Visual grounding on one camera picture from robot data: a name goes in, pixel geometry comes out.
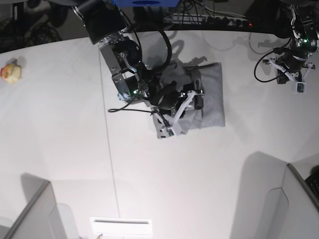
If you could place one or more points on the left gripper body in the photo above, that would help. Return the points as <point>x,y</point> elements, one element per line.
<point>292,60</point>

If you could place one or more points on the yellow red toy fruit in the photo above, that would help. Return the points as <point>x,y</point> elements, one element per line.
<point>11,72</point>

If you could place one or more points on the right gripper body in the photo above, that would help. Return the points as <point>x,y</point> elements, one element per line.
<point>165,98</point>

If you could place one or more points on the left grey partition panel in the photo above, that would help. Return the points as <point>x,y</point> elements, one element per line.
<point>42,218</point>

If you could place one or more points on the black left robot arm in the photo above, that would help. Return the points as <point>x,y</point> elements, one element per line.
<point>302,30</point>

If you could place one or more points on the grey T-shirt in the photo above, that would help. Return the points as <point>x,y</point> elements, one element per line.
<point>209,79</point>

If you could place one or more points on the right grey partition panel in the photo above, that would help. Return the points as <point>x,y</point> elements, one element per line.
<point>291,211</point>

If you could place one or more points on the grey partition panel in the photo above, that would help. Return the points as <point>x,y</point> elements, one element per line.
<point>291,211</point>
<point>42,218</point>

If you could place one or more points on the blue box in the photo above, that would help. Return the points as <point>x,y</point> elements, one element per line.
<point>151,3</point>

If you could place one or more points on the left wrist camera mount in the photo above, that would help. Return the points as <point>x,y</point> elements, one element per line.
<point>297,79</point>

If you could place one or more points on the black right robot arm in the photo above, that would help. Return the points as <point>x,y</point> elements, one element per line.
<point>134,81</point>

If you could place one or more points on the black keyboard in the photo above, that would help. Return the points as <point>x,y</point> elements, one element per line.
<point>313,183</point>

